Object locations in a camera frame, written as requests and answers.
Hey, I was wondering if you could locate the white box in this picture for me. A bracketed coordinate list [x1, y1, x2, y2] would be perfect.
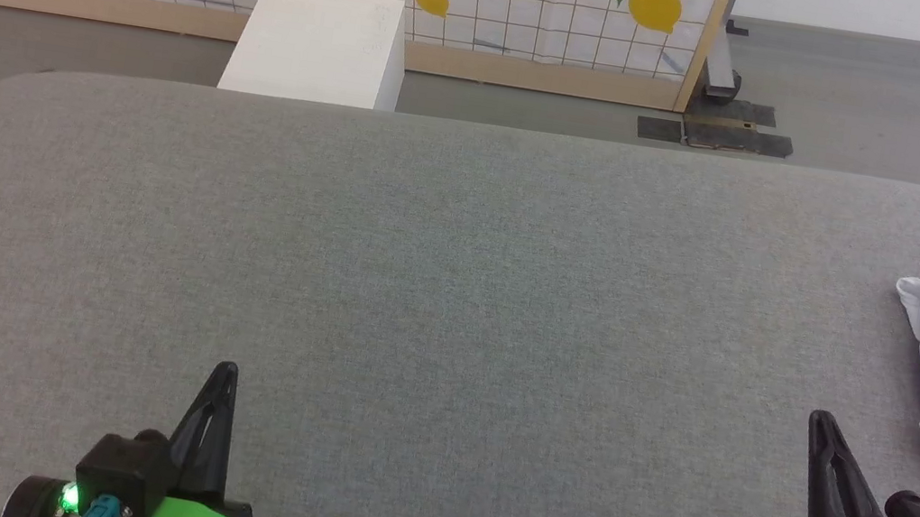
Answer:
[216, 0, 416, 116]

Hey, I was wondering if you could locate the teal left camera cable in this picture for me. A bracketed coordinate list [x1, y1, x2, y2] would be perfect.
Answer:
[72, 490, 125, 517]

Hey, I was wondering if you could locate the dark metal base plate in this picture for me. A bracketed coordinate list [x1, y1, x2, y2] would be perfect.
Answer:
[634, 85, 801, 162]

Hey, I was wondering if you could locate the grey metal support post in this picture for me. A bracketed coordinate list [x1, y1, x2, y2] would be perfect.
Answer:
[700, 18, 751, 109]

